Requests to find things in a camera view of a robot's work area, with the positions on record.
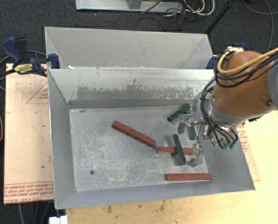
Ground red-brown flat block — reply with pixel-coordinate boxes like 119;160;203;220
156;146;193;156
111;120;157;149
165;172;213;182

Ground dark green flat block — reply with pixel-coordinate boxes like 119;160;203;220
187;126;197;140
167;103;192;123
172;133;187;166

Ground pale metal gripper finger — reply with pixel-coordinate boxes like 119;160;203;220
177;117;202;134
187;142;207;168

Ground grey metal bin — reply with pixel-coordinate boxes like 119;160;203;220
44;26;256;210

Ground brown cardboard board red print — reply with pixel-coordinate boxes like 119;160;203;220
3;63;261;204

